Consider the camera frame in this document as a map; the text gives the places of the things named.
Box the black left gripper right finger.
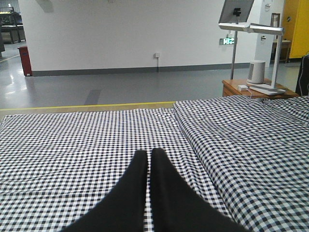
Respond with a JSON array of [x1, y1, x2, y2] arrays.
[[150, 148, 245, 232]]

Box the checkered bed sheet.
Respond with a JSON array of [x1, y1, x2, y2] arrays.
[[0, 108, 229, 232]]

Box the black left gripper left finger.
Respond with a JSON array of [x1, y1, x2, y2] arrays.
[[63, 150, 148, 232]]

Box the red fire extinguisher box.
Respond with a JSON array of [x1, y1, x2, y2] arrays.
[[18, 46, 32, 76]]

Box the tablet on floor stand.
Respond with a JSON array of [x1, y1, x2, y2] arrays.
[[218, 0, 254, 80]]

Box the white cylindrical speaker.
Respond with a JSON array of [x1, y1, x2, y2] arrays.
[[247, 60, 266, 84]]

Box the checkered quilt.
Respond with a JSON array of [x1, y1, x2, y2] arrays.
[[173, 95, 309, 232]]

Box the green exit sign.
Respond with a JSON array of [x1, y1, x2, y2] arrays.
[[219, 37, 235, 45]]

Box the yellow door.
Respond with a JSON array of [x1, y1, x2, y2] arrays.
[[282, 0, 309, 59]]

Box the checkered pillow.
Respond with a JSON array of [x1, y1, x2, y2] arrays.
[[257, 96, 309, 127]]

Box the wooden nightstand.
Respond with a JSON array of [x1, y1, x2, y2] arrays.
[[222, 79, 299, 99]]

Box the white desk lamp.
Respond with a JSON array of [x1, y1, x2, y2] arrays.
[[218, 22, 287, 95]]

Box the white power adapter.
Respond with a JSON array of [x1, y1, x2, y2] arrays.
[[237, 85, 248, 91]]

